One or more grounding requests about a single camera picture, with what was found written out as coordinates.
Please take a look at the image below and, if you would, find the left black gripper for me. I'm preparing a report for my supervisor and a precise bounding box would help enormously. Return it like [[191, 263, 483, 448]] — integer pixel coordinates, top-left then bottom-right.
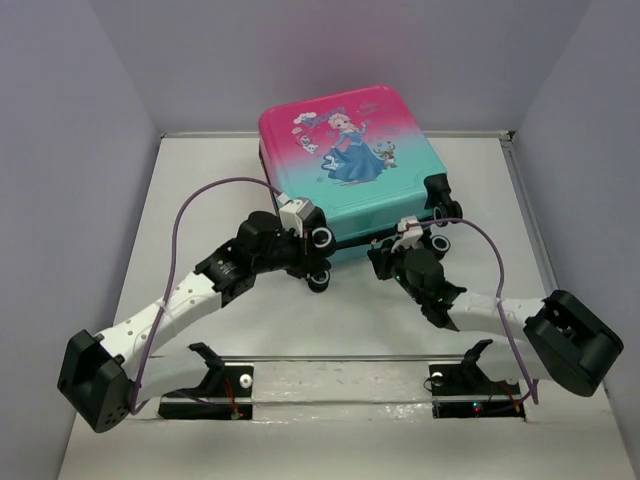
[[252, 224, 330, 278]]

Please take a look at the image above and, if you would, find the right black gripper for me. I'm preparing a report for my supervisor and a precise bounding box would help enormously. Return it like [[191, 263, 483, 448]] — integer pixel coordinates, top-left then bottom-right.
[[367, 235, 426, 304]]

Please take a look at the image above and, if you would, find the pink and teal suitcase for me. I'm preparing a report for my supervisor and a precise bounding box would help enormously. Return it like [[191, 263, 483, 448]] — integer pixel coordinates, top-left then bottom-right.
[[258, 85, 463, 264]]

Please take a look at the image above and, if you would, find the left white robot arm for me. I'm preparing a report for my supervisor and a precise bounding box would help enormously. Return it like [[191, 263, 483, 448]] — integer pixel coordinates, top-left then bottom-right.
[[57, 200, 335, 433]]

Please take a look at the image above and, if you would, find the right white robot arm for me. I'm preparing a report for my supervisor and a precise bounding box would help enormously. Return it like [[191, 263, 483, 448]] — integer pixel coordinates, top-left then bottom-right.
[[367, 240, 624, 397]]

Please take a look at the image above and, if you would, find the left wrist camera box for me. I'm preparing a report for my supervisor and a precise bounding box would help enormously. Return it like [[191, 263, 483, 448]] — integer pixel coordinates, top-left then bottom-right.
[[277, 194, 315, 237]]

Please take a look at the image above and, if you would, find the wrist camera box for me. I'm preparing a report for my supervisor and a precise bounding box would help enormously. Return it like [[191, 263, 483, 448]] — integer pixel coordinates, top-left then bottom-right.
[[277, 194, 315, 237], [391, 216, 423, 253]]

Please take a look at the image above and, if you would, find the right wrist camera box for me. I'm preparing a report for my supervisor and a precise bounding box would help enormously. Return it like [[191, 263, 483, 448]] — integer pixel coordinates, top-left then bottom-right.
[[391, 216, 423, 253]]

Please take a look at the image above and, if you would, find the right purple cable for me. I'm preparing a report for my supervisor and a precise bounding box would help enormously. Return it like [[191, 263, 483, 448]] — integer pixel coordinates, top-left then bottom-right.
[[404, 216, 540, 405]]

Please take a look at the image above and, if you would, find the purple cable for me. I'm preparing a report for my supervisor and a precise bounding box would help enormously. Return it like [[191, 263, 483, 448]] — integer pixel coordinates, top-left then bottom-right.
[[404, 216, 540, 405], [129, 176, 291, 416]]

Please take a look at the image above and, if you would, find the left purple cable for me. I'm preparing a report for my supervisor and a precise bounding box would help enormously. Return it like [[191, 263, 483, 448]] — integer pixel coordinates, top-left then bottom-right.
[[129, 176, 291, 416]]

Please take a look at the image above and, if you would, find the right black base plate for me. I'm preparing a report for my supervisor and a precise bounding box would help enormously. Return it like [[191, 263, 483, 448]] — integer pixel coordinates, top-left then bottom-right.
[[423, 363, 526, 420]]

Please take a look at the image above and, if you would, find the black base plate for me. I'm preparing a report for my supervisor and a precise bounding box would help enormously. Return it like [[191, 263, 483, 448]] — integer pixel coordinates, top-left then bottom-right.
[[157, 363, 254, 421], [423, 363, 526, 420]]

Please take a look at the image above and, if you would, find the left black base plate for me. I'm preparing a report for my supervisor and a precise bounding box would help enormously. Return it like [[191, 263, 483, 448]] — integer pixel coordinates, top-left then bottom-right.
[[157, 363, 254, 421]]

